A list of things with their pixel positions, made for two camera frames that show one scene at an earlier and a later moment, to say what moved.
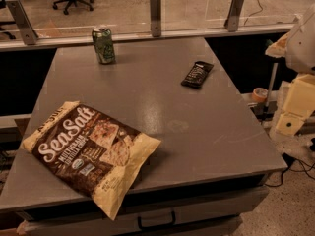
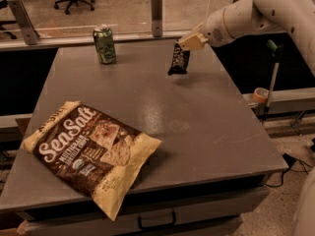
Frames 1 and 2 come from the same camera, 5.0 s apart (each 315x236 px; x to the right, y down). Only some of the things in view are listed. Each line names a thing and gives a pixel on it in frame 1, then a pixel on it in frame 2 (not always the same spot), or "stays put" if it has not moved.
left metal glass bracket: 29,33 stays put
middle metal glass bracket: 156,14 stays put
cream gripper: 302,46 to 214,32
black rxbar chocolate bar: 196,74 to 180,59
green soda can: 102,38 stays put
